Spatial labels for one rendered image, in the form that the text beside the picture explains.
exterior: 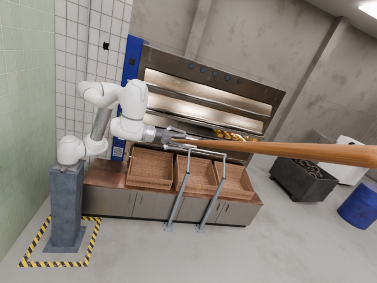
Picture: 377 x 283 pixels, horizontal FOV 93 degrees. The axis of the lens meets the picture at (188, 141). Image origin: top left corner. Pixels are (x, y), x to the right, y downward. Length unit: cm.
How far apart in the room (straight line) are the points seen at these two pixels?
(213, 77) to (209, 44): 356
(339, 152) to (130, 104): 73
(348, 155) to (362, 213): 511
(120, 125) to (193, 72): 156
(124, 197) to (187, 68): 172
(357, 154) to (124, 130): 80
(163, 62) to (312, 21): 577
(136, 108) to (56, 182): 126
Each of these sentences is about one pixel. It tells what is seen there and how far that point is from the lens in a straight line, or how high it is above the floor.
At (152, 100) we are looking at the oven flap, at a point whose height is 153.
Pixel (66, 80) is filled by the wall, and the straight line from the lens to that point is 248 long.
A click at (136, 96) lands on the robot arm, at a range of 83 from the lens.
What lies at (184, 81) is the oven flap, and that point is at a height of 185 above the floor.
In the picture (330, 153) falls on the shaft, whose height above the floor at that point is 207.
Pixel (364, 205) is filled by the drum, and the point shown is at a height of 53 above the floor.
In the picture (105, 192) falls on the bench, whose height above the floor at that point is 48.
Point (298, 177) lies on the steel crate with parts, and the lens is 470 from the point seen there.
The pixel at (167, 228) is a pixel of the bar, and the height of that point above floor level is 1.
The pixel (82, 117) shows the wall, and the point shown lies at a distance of 256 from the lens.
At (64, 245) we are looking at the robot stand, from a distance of 254.
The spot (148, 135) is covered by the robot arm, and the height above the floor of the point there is 174.
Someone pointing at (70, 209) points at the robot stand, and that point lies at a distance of 212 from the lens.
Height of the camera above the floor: 213
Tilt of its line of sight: 24 degrees down
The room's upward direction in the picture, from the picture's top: 19 degrees clockwise
